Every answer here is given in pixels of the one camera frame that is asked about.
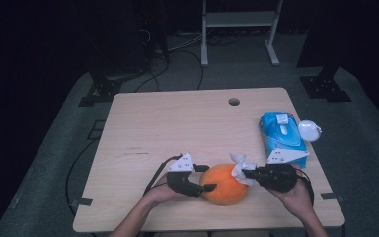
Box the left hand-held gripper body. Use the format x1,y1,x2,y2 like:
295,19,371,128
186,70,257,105
166,152,207,199

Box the black floor tape marks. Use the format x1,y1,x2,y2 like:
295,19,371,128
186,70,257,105
87,119,107,141

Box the white oval case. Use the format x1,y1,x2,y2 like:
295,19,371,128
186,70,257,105
297,119,323,143

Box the white floor cable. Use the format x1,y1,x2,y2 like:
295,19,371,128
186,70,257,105
169,33,205,53

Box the person's right hand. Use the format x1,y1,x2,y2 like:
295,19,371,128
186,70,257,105
269,164,315,220

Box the black stand base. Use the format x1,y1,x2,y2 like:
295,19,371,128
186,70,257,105
299,65,353,103
77,70,126,108

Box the black tape strip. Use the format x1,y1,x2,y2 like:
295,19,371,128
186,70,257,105
320,192,345,202
69,197,94,208

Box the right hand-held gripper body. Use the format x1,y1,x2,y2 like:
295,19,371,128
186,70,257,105
256,148,311,194

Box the white wet wipe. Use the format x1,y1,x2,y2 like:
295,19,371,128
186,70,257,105
229,152,258,187

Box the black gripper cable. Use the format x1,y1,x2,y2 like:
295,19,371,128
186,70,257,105
143,153,183,198
295,169,316,206

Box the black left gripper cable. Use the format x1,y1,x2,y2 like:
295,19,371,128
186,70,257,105
143,153,183,198

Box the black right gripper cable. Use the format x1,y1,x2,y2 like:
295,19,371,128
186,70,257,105
295,169,316,206

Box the blue wet wipes pack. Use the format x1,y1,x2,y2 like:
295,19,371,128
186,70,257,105
259,111,310,169

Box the person's left hand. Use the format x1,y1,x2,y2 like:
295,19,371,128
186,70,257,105
143,173,188,209

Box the white metal stand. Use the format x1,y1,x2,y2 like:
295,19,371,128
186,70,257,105
200,0,284,68

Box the orange plush toy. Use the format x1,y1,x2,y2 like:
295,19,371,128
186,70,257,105
199,163,249,206

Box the black floor cable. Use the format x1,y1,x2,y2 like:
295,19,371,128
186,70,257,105
174,48,205,91
66,139,97,211
134,55,171,93

